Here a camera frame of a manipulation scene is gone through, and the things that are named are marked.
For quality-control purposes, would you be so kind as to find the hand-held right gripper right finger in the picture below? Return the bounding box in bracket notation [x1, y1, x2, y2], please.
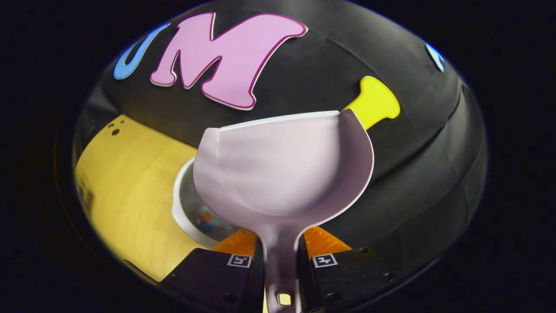
[298, 226, 407, 313]

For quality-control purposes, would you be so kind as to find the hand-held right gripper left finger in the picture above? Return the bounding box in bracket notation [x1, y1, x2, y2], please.
[161, 228, 265, 313]

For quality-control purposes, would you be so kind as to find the white ribbed garbage bin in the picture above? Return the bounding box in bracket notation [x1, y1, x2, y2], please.
[172, 156, 244, 249]

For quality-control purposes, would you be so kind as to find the pink dustpan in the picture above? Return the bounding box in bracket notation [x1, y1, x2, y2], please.
[192, 109, 375, 313]

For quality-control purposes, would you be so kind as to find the wooden desktop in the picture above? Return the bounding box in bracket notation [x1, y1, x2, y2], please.
[75, 114, 218, 282]

